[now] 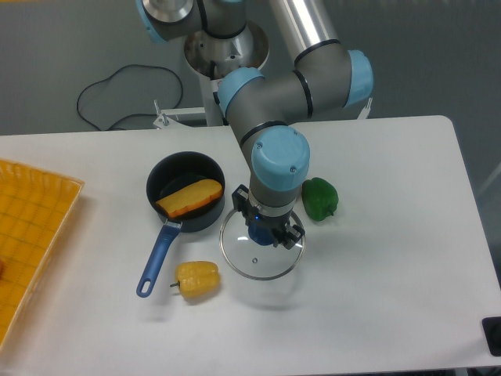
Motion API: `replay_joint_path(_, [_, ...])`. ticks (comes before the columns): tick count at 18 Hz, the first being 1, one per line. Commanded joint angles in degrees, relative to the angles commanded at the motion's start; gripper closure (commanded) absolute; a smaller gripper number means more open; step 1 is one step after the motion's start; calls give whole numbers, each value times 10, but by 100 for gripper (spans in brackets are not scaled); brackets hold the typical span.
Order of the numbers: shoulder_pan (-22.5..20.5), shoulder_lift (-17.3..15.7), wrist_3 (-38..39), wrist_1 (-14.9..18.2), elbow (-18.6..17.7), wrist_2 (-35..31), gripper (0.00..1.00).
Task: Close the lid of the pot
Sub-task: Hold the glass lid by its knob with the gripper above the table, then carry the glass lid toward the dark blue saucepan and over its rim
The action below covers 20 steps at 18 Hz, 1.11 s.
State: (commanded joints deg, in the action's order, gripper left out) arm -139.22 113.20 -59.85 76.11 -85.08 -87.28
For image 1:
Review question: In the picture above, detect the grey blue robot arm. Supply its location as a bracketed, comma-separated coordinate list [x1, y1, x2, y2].
[136, 1, 373, 248]

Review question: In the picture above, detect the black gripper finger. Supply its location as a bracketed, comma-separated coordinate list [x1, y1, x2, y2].
[232, 186, 250, 219]
[272, 222, 305, 250]

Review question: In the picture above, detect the green bell pepper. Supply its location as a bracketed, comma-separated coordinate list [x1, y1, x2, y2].
[301, 177, 339, 222]

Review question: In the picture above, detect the orange pumpkin slice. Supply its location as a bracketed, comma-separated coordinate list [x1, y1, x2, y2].
[155, 179, 223, 219]

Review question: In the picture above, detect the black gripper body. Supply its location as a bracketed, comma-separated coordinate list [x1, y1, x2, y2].
[243, 199, 294, 238]

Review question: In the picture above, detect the black cable on floor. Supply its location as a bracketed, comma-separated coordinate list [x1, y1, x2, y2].
[76, 63, 184, 132]

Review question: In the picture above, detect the yellow bell pepper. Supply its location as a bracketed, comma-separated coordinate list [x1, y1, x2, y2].
[170, 261, 221, 299]

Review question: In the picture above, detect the yellow plastic basket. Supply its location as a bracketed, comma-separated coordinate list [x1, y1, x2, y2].
[1, 159, 85, 345]

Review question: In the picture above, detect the glass pot lid blue knob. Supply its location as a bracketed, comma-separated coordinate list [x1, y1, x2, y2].
[219, 210, 306, 281]

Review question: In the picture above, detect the dark blue saucepan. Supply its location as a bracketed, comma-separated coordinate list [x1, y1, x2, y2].
[136, 151, 225, 298]

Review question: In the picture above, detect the black device at table edge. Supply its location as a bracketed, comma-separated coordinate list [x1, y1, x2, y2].
[481, 316, 501, 357]

